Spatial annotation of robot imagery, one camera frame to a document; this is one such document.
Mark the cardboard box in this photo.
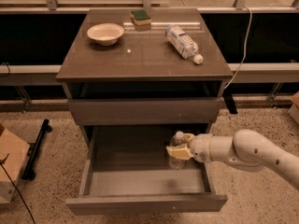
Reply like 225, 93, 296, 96
0, 124, 29, 203

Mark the white bowl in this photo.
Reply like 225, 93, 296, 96
87, 23, 124, 46

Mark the green yellow sponge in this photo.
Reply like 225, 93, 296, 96
130, 9, 151, 26

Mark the black cable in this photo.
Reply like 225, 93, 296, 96
0, 163, 36, 224

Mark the closed grey top drawer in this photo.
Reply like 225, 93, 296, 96
68, 98, 223, 125

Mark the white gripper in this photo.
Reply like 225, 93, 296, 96
166, 133, 212, 162

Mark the open grey middle drawer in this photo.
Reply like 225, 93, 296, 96
66, 125, 227, 216

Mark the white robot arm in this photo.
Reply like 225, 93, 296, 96
166, 129, 299, 189

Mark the small clear water bottle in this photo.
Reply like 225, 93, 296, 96
167, 131, 187, 170

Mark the lying labelled water bottle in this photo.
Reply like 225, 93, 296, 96
165, 24, 204, 64

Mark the white cable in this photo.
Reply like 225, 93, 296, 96
224, 6, 253, 90

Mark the grey drawer cabinet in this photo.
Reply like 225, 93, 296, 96
56, 8, 232, 140

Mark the black bar stand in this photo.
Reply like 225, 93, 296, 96
21, 119, 52, 180

